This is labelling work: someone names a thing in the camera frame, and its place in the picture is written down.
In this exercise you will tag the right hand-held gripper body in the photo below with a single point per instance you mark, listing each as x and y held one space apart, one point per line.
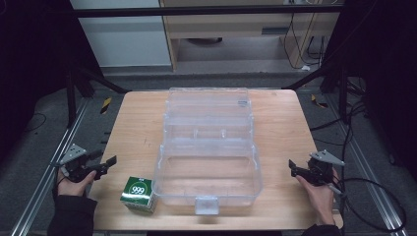
323 170

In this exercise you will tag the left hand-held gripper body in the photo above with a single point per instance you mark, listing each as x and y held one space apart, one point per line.
76 168

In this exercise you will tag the green and white carton box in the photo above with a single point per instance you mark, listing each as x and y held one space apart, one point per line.
137 195

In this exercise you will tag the clear plastic storage box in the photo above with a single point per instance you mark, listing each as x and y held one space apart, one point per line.
209 147

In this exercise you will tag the person's left hand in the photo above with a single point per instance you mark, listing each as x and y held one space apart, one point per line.
73 188

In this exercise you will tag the person's right hand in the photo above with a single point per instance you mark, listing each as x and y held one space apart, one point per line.
319 200

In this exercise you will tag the yellow and black tape strip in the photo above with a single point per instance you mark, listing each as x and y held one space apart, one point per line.
106 105
318 102

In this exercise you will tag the black metal stand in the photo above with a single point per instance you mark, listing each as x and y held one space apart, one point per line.
342 95
71 98

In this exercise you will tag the white plug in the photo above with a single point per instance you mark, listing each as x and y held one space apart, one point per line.
305 68

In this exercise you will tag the black curtain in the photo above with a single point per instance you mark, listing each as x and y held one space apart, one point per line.
383 65
32 65

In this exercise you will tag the white cabinet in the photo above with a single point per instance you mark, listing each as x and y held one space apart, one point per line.
124 42

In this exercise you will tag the light wooden desk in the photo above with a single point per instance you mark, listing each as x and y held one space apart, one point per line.
229 26

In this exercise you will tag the aluminium floor rail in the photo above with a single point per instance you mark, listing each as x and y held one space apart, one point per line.
370 183
49 173

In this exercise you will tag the black horizontal frame bar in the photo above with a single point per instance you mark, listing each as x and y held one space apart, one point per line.
203 11

